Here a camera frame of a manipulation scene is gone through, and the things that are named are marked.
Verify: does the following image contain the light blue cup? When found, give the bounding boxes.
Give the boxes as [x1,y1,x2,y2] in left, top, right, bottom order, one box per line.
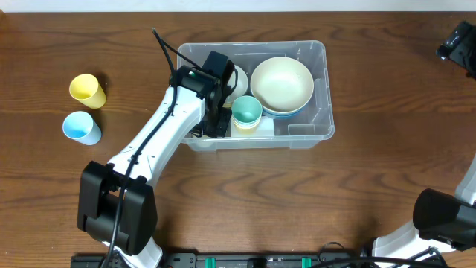
[62,111,102,146]

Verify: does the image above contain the large dark blue bowl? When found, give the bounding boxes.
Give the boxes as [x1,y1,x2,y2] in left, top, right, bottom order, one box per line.
[258,96,310,118]

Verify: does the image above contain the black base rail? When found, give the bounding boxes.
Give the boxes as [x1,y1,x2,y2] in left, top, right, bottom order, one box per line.
[70,250,448,268]

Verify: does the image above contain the yellow cup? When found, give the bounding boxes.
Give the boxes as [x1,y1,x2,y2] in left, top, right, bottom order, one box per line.
[69,74,106,109]
[231,124,257,136]

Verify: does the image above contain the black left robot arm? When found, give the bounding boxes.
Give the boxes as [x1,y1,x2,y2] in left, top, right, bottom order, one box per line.
[77,51,235,267]

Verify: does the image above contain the small white bowl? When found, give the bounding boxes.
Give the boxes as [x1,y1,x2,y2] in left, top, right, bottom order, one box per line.
[225,66,248,106]

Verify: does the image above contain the clear plastic storage box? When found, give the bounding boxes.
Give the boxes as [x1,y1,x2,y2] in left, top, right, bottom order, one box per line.
[178,40,335,152]

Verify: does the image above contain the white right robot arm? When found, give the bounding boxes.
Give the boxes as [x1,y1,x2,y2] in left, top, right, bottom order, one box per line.
[365,162,475,267]

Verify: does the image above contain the white cup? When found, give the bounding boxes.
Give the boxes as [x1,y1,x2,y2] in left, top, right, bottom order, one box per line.
[194,136,216,148]

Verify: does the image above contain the pink cup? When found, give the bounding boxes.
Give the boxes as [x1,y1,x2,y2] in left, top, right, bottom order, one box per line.
[231,118,260,130]

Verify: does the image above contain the green cup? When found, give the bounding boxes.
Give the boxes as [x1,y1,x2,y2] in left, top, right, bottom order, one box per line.
[231,95,263,124]

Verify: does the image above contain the large beige bowl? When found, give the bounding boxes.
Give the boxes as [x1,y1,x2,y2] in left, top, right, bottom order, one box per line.
[250,57,315,115]

